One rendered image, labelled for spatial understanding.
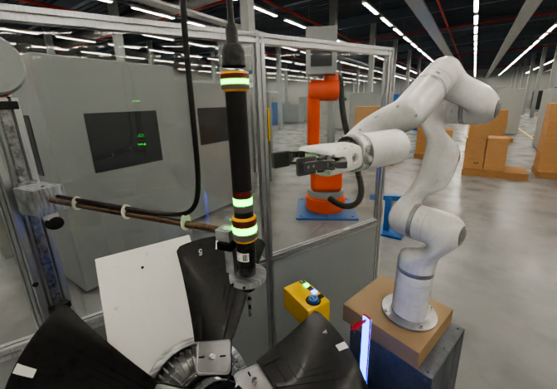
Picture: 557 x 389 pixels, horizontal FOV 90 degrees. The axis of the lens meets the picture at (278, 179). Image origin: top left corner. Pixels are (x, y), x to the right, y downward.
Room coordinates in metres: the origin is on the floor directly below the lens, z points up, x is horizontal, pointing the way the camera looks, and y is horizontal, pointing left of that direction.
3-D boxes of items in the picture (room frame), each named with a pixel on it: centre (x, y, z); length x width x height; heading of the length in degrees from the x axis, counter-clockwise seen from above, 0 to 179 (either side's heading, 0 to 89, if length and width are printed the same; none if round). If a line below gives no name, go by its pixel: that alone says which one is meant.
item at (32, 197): (0.71, 0.64, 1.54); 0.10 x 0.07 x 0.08; 66
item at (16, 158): (0.73, 0.68, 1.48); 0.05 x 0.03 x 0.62; 156
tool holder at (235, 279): (0.47, 0.07, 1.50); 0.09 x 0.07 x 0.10; 66
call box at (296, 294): (0.90, -0.09, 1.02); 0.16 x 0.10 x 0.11; 31
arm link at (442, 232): (0.85, -0.50, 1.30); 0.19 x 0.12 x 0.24; 40
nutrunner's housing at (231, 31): (0.46, 0.06, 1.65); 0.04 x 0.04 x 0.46
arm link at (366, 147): (0.60, -0.17, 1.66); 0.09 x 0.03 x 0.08; 31
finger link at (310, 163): (0.48, -0.07, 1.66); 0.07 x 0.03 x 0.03; 121
